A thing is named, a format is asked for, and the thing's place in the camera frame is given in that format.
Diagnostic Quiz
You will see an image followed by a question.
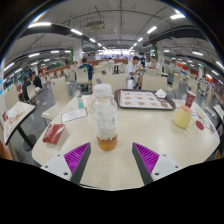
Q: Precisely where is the group of cream chairs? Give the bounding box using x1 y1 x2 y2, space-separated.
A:
3 61 218 124

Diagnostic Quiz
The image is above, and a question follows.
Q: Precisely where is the red paper cup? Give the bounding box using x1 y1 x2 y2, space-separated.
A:
184 90 197 109

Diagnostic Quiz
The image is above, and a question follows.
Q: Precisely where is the person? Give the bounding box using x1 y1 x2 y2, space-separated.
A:
20 75 34 101
30 70 44 90
169 59 181 75
124 55 145 89
78 57 95 81
69 60 79 73
139 54 147 68
146 55 162 72

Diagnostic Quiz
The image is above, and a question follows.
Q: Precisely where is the ceiling air conditioner unit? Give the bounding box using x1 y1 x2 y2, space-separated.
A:
85 20 107 33

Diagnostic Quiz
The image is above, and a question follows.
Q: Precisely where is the pale yellow mug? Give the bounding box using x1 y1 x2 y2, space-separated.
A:
173 105 197 130

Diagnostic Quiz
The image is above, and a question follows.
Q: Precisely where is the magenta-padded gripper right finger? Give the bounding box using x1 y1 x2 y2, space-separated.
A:
131 142 184 186

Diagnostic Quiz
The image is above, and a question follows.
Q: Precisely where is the flat round red coaster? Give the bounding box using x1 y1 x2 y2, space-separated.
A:
195 120 205 131

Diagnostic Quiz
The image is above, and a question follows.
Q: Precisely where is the group of ceiling lights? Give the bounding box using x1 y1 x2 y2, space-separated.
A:
3 13 224 73

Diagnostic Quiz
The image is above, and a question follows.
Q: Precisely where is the white paper napkin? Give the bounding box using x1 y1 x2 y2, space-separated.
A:
154 88 168 99

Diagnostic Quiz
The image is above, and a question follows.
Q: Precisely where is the flat red carton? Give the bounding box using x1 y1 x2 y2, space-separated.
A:
42 123 66 146

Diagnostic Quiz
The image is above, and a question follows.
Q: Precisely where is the clear white-capped drink bottle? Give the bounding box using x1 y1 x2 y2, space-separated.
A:
90 83 119 152

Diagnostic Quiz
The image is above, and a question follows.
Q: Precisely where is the small green bottle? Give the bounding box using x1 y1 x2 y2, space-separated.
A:
76 94 85 110

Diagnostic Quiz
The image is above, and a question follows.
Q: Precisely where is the dark brown food tray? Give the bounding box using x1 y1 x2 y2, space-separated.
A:
114 88 177 111

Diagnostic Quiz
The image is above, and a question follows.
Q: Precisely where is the white printed leaflet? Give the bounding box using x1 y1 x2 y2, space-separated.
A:
60 107 90 124

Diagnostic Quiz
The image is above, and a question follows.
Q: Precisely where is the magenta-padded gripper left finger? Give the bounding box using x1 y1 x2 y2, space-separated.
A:
40 142 92 186

